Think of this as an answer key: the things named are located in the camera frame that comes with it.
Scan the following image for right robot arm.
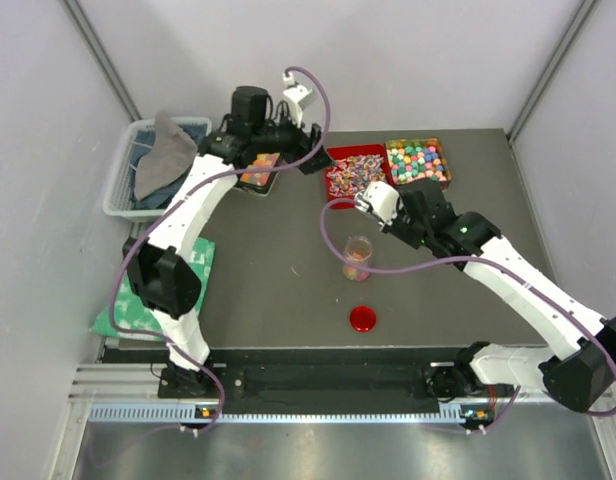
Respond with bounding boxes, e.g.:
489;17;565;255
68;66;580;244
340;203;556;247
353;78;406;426
363;179;616;413

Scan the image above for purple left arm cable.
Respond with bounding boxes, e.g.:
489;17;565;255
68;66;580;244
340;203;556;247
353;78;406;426
109;65;333;436

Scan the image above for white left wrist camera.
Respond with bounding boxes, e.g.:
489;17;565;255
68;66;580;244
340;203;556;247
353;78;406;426
282;73;315;128

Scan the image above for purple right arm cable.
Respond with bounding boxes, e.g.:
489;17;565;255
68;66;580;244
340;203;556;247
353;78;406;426
320;197;616;436

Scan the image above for grey cloth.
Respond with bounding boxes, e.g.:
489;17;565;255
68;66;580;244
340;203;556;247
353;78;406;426
134;110;197;200

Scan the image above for gold tin of gummy candies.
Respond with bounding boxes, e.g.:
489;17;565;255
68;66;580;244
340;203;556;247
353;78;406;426
236;153;280;196

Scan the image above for patterned tin of pastel candies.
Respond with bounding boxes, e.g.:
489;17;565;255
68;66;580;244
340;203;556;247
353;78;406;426
384;137;452;189

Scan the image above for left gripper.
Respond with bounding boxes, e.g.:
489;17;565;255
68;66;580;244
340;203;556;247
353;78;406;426
251;105;333;175

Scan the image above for red jar lid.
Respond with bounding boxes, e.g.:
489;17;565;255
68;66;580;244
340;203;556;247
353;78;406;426
349;305;377;333

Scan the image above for grey slotted cable duct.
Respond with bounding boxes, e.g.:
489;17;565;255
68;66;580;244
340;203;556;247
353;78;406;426
87;403;494;425

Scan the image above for aluminium rail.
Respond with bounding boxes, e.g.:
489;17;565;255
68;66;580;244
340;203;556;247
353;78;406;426
67;362;616;404

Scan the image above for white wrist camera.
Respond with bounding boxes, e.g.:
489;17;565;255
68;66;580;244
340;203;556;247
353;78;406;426
354;181;400;225
282;73;315;128

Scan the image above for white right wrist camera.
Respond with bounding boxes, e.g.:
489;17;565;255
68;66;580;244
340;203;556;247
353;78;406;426
354;181;400;225

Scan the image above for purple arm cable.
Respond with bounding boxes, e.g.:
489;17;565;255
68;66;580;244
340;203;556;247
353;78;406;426
320;197;616;436
109;65;333;436

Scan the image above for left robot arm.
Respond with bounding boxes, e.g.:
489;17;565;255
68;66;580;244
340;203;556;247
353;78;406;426
123;80;332;398

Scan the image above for clear plastic jar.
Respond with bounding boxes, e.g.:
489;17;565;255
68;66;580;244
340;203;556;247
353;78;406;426
342;236;373;282

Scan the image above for green white patterned cloth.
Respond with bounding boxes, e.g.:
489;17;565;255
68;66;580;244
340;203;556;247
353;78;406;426
90;237;216;341

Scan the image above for blue green cloths in basket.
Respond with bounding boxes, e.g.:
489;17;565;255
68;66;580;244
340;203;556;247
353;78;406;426
128;129;188;210

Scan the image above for white plastic basket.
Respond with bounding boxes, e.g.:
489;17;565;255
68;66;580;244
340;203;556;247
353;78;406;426
102;116;213;224

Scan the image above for red tin of lollipop candies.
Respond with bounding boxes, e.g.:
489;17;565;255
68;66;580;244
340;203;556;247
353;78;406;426
324;144;393;200

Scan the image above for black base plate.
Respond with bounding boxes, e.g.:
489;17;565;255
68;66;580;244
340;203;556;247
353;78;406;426
157;362;514;401

